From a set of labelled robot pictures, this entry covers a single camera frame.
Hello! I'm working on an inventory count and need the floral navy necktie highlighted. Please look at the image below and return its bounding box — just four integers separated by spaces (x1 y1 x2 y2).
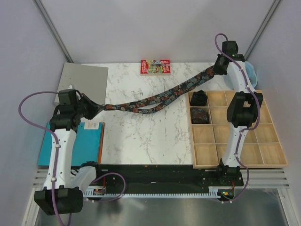
99 66 215 114

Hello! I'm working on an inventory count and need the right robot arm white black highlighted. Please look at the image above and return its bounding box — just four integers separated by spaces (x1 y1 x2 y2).
214 40 263 186

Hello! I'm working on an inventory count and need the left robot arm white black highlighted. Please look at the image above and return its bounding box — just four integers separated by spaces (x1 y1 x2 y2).
34 89 103 216

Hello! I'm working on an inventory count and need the teal book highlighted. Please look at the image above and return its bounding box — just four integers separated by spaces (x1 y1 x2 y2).
38 121 105 167

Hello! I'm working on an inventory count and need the rolled black tie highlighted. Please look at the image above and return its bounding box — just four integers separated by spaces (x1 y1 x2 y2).
190 90 208 106

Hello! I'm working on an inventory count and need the red illustrated book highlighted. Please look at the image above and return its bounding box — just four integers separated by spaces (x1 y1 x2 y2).
140 59 171 75

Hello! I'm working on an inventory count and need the rolled dark patterned tie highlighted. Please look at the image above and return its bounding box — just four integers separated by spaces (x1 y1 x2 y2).
190 108 210 124

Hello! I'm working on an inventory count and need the wooden compartment tray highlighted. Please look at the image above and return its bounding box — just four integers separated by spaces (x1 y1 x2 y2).
187 90 288 169

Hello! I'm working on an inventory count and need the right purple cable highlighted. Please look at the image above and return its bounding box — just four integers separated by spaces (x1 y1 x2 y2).
215 33 261 205

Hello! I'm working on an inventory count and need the grey ring binder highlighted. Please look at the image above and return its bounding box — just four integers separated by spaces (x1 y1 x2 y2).
57 63 109 104

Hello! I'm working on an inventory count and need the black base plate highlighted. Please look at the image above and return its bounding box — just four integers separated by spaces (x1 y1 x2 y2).
93 164 239 194

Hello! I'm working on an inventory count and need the white slotted cable duct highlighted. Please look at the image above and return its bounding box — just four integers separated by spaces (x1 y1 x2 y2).
83 187 235 199

